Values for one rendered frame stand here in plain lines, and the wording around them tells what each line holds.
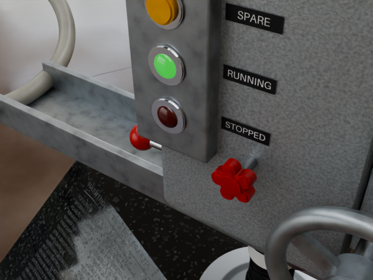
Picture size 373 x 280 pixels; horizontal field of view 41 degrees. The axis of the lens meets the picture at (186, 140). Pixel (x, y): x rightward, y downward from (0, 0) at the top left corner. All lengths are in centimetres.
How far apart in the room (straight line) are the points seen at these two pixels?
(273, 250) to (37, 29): 335
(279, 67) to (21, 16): 357
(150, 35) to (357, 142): 18
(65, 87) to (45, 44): 263
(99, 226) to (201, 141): 60
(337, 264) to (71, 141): 42
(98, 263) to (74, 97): 33
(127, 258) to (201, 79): 58
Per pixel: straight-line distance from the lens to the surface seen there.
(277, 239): 41
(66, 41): 92
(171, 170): 51
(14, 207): 227
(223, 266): 81
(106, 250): 98
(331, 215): 37
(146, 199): 99
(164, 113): 43
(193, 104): 42
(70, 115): 80
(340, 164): 40
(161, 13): 39
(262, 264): 66
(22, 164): 247
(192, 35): 39
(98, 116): 79
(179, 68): 40
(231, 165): 41
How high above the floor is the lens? 155
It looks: 39 degrees down
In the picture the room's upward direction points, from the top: 1 degrees counter-clockwise
